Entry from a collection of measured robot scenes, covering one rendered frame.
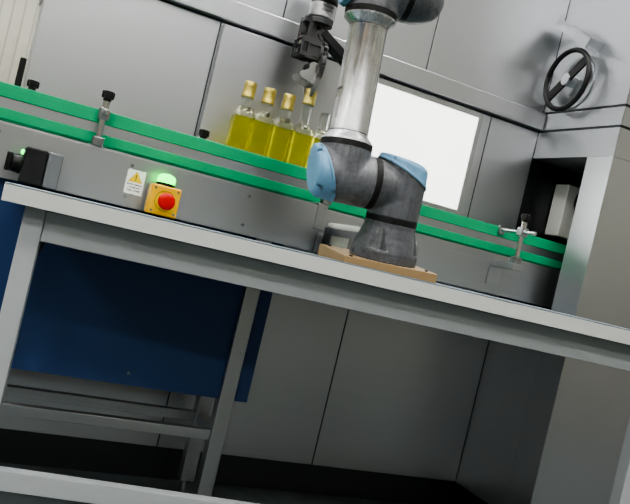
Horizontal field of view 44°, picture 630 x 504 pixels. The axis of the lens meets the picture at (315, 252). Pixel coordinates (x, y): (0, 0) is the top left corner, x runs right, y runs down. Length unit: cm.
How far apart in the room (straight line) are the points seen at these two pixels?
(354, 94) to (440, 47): 94
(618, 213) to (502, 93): 56
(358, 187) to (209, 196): 45
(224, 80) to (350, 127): 67
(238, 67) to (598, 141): 112
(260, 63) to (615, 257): 121
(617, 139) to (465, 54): 55
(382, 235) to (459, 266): 72
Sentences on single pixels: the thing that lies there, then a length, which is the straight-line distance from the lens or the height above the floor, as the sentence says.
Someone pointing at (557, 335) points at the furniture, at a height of 70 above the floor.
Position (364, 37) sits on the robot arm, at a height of 123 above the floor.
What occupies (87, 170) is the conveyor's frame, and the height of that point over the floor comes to 82.
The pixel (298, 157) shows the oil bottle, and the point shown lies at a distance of 216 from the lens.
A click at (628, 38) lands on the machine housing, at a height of 161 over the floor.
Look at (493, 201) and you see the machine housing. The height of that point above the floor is 106.
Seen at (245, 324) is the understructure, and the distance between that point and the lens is 201.
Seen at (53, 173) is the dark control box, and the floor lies 79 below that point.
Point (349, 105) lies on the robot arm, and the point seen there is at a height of 108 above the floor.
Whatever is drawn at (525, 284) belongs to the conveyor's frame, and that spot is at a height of 81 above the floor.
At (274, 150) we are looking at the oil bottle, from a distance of 213.
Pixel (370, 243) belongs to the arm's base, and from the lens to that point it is 168.
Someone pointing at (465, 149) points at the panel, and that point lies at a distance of 259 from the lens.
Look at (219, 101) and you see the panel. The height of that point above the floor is 111.
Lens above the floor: 76
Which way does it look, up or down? level
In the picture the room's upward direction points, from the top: 13 degrees clockwise
